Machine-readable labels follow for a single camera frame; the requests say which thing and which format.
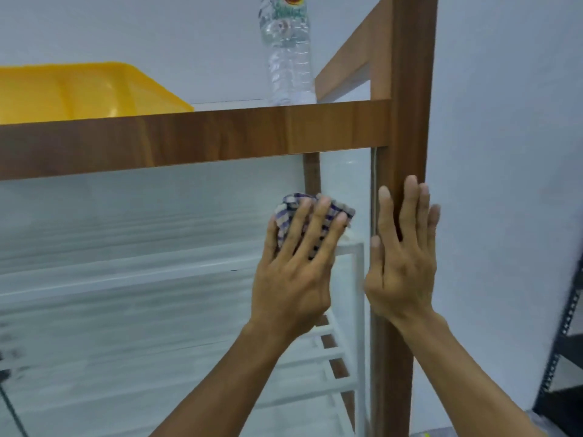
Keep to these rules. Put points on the person's left hand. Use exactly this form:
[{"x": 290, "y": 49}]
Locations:
[{"x": 291, "y": 291}]

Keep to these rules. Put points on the person's right hand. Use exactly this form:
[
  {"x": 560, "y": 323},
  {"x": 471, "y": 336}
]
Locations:
[{"x": 405, "y": 277}]

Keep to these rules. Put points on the blue white checkered cloth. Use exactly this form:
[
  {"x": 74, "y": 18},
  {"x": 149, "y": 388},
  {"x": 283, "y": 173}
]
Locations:
[{"x": 291, "y": 202}]

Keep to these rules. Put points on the wooden glass display cabinet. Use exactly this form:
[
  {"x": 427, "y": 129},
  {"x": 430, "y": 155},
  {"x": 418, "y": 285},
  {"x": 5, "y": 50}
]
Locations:
[{"x": 227, "y": 136}]

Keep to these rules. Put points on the person's right forearm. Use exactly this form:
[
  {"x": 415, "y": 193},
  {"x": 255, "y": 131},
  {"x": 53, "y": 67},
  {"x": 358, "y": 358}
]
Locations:
[{"x": 464, "y": 386}]

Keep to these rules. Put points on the person's left forearm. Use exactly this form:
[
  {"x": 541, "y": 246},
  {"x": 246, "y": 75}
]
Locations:
[{"x": 227, "y": 391}]

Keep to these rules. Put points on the black metal rack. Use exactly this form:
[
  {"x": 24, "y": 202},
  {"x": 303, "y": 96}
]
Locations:
[{"x": 565, "y": 409}]

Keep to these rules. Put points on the clear plastic bottle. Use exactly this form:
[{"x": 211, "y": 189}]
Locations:
[{"x": 291, "y": 63}]

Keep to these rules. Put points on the yellow plastic tray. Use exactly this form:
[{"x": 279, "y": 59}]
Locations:
[{"x": 68, "y": 95}]

